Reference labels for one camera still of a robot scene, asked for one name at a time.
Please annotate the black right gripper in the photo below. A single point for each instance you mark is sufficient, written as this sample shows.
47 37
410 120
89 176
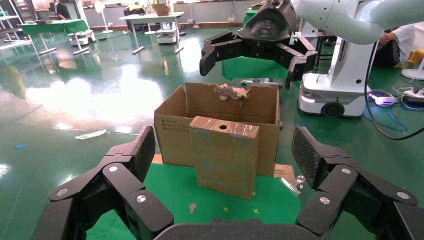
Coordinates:
268 26

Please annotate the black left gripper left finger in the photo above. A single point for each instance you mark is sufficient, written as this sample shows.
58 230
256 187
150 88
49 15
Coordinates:
99 198

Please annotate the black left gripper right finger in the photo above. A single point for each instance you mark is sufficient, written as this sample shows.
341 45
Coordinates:
351 198

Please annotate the small taped cardboard box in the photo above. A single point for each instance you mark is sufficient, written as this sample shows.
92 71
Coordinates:
225 162

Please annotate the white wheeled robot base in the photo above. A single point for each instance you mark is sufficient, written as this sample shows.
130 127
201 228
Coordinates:
348 66

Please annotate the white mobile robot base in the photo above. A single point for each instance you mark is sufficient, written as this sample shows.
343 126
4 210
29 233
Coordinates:
81 38
166 34

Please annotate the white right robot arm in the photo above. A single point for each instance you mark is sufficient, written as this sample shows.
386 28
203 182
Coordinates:
348 16

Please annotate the small brown cardboard scrap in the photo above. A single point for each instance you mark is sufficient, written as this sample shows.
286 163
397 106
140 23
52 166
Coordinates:
192 208

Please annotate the large open cardboard carton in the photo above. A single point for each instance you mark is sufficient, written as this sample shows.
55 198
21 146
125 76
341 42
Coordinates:
172 139

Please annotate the cardboard box on table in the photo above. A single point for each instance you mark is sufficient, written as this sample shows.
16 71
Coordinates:
161 10

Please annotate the green cloth covered table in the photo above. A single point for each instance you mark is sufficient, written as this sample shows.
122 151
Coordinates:
49 26
251 69

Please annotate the silver metal binder clip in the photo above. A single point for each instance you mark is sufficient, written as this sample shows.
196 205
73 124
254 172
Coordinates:
291 186

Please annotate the white paper litter scrap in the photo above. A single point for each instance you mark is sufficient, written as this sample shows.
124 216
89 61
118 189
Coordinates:
91 134

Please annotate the green table cloth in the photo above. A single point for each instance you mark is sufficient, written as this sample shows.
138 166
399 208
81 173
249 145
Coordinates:
172 188

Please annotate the blue litter scrap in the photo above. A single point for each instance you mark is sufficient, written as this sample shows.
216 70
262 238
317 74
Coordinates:
20 146

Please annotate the white handheld device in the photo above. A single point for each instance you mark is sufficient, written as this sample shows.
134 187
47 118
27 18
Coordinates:
384 99

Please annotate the white table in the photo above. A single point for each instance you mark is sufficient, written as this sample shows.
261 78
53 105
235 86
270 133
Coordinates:
149 17

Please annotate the white power strip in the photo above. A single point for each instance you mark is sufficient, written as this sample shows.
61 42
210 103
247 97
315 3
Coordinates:
415 96

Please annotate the white round fan base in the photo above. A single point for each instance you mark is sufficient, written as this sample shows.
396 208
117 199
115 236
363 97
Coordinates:
412 73

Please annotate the person in white coat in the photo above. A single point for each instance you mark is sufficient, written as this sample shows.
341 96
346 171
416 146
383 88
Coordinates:
405 39

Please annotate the yellow object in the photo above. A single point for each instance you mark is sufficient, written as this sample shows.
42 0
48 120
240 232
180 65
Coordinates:
416 56

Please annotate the white standing fan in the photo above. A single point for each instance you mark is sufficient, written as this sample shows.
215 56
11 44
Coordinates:
99 6

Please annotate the person in black clothes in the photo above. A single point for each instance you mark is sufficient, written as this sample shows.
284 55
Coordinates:
63 10

